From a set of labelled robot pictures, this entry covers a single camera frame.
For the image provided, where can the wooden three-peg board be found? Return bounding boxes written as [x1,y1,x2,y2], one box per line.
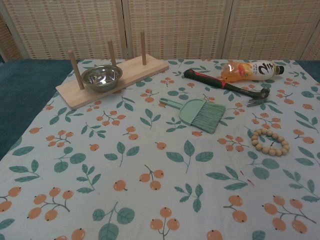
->
[55,30,170,110]

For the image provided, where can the stainless steel bowl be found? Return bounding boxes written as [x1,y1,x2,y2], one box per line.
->
[81,64,123,94]

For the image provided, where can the wooden bead bracelet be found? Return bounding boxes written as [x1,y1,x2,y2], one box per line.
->
[251,128,290,158]

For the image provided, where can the woven bamboo screen panel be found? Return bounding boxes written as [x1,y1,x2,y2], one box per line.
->
[224,0,320,61]
[123,0,230,61]
[0,9,24,62]
[307,23,320,61]
[0,0,127,61]

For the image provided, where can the floral leaf and fruit tablecloth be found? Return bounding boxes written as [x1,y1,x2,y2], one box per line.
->
[0,58,320,240]

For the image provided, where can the red and black claw hammer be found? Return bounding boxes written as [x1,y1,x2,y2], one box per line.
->
[183,68,271,109]

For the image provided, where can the orange drink plastic bottle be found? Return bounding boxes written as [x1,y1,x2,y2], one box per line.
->
[221,60,286,84]

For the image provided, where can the mint green hand brush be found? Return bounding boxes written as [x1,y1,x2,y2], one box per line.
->
[159,97,227,134]

